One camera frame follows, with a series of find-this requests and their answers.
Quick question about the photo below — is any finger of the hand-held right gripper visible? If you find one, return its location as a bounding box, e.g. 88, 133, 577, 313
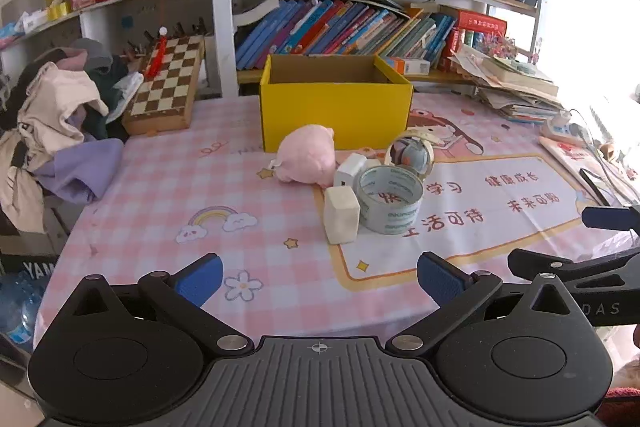
581, 205, 640, 233
506, 247, 640, 293

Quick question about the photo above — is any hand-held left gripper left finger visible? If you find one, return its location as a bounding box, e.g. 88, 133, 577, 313
65, 253, 255, 359

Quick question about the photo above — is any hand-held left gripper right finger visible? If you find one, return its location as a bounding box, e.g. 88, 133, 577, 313
385, 251, 584, 359

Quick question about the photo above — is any clear tape roll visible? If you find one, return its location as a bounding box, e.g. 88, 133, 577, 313
354, 166, 425, 235

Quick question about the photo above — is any white rectangular block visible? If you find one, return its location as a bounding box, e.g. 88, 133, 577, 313
324, 186, 360, 245

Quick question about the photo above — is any white wrist watch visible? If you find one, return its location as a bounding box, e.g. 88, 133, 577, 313
385, 128, 443, 180

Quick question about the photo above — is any white charger plug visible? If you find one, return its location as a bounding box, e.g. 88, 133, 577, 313
334, 153, 368, 190

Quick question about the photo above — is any pink plush toy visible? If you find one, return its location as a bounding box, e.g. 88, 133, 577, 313
257, 124, 338, 188

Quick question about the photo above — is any yellow cardboard box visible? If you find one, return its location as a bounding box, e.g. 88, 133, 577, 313
259, 53, 415, 154

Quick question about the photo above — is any red white booklet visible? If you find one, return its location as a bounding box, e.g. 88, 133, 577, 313
539, 137, 621, 188

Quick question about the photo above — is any white power strip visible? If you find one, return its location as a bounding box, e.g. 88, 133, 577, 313
539, 112, 591, 148

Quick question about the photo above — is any purple garment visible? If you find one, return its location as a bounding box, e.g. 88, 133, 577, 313
35, 137, 125, 205

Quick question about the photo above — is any stack of papers and books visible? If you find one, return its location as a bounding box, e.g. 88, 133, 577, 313
447, 44, 566, 125

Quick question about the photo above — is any blue water bottle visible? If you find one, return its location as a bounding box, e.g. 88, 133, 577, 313
0, 272, 46, 353

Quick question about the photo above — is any wooden chessboard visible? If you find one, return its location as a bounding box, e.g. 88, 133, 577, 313
121, 34, 206, 136

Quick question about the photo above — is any large white orange box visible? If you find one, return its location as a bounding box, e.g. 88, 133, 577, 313
385, 56, 431, 76

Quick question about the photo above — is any red tassel ornament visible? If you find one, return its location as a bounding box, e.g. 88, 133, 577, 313
145, 26, 169, 78

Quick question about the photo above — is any pile of clothes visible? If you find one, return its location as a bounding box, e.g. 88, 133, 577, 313
0, 62, 108, 235

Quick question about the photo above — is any thick red book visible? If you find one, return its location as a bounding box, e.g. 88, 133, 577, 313
440, 7, 508, 70

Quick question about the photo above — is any grey garment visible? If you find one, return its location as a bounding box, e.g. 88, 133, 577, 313
47, 38, 113, 70

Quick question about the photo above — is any row of colourful books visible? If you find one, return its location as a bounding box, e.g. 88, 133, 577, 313
235, 0, 458, 72

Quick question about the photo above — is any white side shelf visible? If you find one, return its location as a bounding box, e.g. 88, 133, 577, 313
0, 0, 213, 58

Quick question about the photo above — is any white shelf post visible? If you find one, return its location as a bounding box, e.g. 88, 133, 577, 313
210, 0, 242, 98

